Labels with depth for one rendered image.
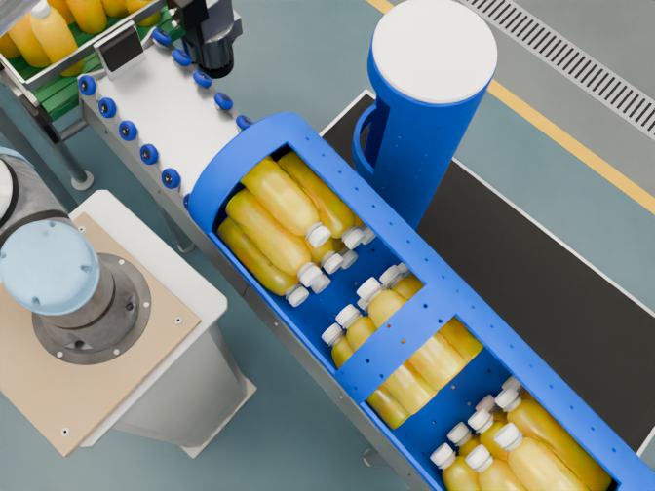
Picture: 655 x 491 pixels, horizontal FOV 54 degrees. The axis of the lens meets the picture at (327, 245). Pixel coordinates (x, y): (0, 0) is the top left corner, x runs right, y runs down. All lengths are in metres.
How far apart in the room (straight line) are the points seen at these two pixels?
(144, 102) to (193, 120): 0.12
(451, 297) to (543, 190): 1.60
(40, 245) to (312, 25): 2.07
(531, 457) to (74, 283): 0.71
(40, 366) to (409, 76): 0.92
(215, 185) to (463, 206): 1.35
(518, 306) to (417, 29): 1.09
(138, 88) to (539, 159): 1.64
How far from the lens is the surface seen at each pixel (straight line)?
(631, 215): 2.71
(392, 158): 1.65
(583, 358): 2.29
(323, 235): 1.09
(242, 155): 1.10
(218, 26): 1.84
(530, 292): 2.27
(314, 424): 2.20
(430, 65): 1.46
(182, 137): 1.48
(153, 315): 1.09
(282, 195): 1.10
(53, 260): 0.91
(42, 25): 1.53
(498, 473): 1.11
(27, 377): 1.12
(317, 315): 1.26
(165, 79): 1.56
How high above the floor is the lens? 2.20
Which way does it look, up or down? 70 degrees down
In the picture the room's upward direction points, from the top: 9 degrees clockwise
